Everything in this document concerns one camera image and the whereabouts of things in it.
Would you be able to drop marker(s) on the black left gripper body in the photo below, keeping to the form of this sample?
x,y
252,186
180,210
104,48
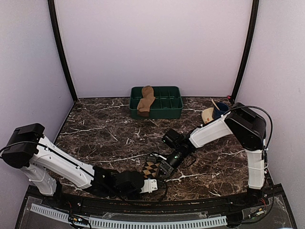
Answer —
x,y
115,194

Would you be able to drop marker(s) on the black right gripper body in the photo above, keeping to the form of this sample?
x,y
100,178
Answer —
x,y
176,162

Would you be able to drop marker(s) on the brown argyle sock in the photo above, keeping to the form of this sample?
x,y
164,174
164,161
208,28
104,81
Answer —
x,y
150,169

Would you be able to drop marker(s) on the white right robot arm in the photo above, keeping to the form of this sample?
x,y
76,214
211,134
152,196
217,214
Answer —
x,y
248,127

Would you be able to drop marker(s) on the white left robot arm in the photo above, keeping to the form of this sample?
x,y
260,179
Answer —
x,y
29,150

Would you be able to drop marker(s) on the green compartment tray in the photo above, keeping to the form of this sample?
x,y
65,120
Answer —
x,y
168,103

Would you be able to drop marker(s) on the cream floral plate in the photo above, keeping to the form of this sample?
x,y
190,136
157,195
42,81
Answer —
x,y
207,115

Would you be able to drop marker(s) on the small circuit board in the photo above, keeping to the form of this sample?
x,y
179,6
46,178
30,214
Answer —
x,y
77,220

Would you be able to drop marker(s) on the tan brown sock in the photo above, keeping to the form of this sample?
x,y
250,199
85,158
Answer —
x,y
144,105

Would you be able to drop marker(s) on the dark blue mug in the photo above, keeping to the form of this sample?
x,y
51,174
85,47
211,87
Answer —
x,y
223,108

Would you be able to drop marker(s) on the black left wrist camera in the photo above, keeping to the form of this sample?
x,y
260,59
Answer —
x,y
136,179

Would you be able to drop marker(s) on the black front table rail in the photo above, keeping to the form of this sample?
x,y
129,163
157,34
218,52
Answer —
x,y
97,206

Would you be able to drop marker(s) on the white slotted cable duct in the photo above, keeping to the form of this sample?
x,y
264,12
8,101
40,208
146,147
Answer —
x,y
99,223

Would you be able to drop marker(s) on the black right frame post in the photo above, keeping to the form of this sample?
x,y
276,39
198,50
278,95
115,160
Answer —
x,y
247,47

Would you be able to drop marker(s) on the black frame post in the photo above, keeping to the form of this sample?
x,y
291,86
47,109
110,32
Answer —
x,y
60,49
247,47

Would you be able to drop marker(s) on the black left frame post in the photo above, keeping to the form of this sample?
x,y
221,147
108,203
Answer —
x,y
60,49

